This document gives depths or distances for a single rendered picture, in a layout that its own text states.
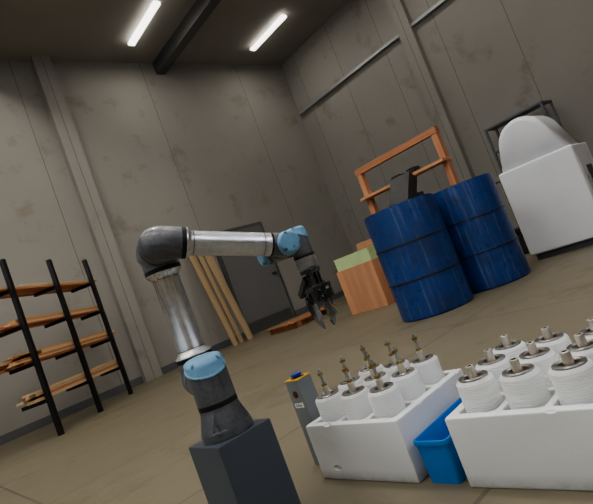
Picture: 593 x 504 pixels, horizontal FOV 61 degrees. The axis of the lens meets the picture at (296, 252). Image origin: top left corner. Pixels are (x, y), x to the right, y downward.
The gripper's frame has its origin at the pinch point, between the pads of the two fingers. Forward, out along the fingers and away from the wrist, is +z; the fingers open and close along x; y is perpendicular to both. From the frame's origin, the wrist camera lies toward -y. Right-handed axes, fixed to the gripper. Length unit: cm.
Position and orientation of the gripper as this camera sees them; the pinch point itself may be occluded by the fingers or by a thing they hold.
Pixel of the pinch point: (327, 323)
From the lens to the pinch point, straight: 180.2
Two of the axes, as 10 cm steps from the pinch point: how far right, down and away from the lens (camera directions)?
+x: 8.8, -3.1, 3.6
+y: 3.2, -1.8, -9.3
